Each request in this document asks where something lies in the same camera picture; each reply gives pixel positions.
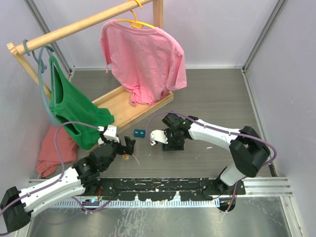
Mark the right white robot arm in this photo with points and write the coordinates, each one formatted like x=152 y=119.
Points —
x=248 y=150

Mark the red folded cloth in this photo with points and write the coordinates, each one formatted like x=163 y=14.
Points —
x=48 y=159

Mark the grey-blue plastic hanger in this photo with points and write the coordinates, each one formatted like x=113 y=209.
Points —
x=41 y=69

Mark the white slotted cable duct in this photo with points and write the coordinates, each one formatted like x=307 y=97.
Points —
x=175 y=203

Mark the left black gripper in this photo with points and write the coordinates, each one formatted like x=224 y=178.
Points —
x=128 y=149

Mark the teal pill box pair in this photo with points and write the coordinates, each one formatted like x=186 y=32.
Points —
x=139 y=133

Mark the yellow plastic hanger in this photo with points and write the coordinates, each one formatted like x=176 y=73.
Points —
x=135 y=23

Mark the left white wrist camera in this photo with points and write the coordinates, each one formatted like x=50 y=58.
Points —
x=110 y=133

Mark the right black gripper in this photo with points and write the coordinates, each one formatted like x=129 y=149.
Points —
x=172 y=146

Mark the pink t-shirt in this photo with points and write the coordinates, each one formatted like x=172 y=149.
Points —
x=148 y=63

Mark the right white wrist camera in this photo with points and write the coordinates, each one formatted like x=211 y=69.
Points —
x=158 y=136

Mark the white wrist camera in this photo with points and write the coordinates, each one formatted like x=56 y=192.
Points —
x=158 y=136
x=110 y=133

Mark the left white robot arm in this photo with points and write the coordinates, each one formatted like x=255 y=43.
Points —
x=18 y=207

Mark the clear gold bottle lid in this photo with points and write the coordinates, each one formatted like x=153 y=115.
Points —
x=126 y=156

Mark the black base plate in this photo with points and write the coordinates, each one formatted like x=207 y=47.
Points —
x=156 y=189

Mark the green tank top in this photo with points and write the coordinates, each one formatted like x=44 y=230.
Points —
x=69 y=104

